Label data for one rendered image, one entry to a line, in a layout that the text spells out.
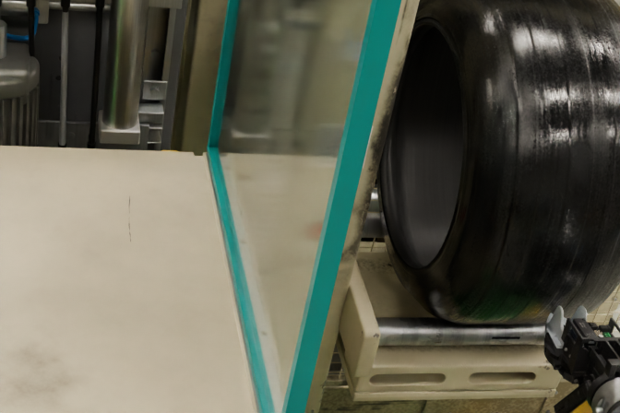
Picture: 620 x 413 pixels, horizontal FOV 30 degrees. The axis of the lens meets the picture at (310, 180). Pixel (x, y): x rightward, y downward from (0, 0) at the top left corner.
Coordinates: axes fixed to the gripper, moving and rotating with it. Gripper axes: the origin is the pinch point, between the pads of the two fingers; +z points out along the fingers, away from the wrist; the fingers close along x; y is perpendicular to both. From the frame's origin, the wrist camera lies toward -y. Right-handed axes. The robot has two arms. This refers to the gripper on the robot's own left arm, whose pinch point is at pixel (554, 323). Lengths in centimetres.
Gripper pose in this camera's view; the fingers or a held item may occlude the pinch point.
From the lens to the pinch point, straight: 180.0
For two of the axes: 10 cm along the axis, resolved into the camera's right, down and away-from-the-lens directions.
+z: -2.0, -4.8, 8.6
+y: 1.4, -8.8, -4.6
